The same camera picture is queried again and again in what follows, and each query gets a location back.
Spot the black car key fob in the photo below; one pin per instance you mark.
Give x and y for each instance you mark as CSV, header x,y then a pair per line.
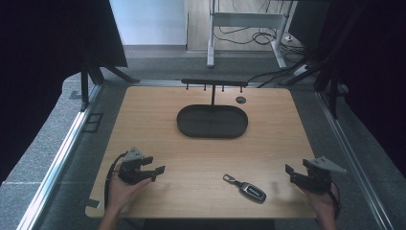
x,y
252,191

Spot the black key rack with tray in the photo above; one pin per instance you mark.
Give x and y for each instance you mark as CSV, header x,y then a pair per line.
x,y
212,123

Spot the aluminium floor rail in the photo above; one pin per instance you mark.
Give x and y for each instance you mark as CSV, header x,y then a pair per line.
x,y
351,153
159,83
60,153

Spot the grey tape piece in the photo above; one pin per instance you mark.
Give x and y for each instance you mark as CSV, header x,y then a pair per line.
x,y
91,202

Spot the white desk frame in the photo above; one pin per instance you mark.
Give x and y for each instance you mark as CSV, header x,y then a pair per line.
x,y
245,19

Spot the person's left hand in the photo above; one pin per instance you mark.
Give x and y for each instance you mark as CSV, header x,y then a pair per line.
x,y
119,191

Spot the black curtain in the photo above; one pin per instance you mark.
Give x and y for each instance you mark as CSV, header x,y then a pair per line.
x,y
373,64
38,64

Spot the grey table grommet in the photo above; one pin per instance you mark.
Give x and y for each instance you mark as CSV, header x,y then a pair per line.
x,y
241,100

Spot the person's right hand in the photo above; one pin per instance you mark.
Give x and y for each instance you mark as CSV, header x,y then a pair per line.
x,y
324,204

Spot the white power strip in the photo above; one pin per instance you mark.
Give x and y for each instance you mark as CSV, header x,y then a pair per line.
x,y
301,69

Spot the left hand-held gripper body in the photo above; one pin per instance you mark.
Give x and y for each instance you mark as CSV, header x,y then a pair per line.
x,y
129,171

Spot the black metal stand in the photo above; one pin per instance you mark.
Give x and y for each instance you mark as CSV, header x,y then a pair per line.
x,y
92,75
333,92

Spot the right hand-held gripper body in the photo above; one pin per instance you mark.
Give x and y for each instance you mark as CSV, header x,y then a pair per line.
x,y
317,180

